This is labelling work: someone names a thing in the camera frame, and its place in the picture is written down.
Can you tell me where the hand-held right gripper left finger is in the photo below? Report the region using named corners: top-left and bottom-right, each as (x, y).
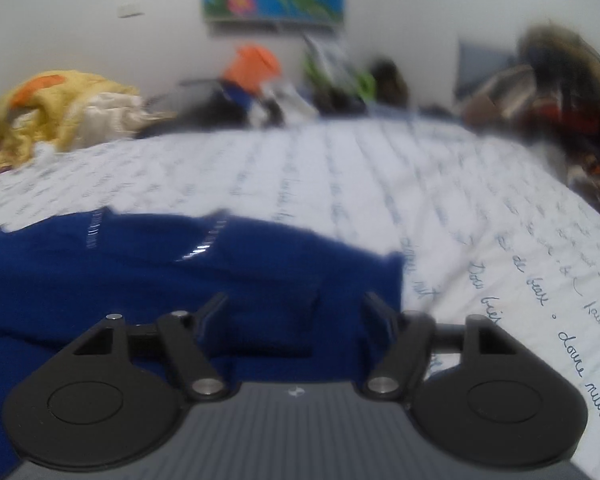
top-left (70, 292), bottom-right (233, 403)

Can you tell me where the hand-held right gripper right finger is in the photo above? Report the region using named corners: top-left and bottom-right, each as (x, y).
top-left (361, 291), bottom-right (506, 403)

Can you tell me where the blue fleece garment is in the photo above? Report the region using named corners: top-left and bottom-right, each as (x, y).
top-left (0, 207), bottom-right (406, 480)

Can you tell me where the pile of dark clothes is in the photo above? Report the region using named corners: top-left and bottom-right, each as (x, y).
top-left (135, 77), bottom-right (261, 138)

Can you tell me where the heap of mixed clothes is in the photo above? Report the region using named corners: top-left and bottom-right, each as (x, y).
top-left (457, 65), bottom-right (600, 221)

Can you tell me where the white quilt with script print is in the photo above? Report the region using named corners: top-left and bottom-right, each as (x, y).
top-left (0, 115), bottom-right (600, 480)

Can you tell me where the silver white wrapper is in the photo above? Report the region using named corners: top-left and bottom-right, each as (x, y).
top-left (252, 85), bottom-right (317, 126)

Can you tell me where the dark plush toy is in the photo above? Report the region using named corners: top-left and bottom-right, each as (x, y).
top-left (370, 57), bottom-right (411, 106)

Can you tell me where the orange cloth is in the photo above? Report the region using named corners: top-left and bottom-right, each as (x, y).
top-left (225, 44), bottom-right (282, 93)

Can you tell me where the white floral bag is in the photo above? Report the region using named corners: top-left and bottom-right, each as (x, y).
top-left (312, 37), bottom-right (348, 81)

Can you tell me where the yellow blanket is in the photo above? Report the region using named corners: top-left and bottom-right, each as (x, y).
top-left (0, 70), bottom-right (146, 171)

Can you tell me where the grey flat board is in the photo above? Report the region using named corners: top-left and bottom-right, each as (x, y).
top-left (455, 40), bottom-right (518, 101)

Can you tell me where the jacket with fur hood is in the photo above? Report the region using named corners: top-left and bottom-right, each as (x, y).
top-left (517, 22), bottom-right (600, 131)

